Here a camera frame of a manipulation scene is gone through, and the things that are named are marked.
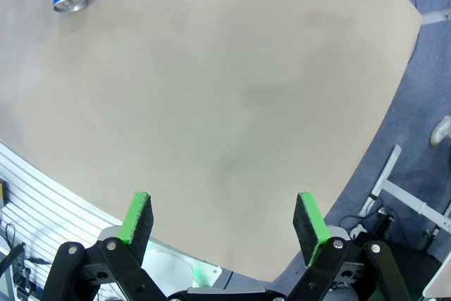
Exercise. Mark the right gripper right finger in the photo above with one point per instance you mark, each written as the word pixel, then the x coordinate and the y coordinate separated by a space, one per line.
pixel 310 230

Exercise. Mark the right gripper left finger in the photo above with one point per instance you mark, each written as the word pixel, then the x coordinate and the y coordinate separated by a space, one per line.
pixel 137 227

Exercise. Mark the white side table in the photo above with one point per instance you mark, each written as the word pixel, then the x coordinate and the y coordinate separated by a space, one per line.
pixel 387 170

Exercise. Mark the grey sneaker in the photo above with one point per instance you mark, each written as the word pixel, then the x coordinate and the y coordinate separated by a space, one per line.
pixel 442 132

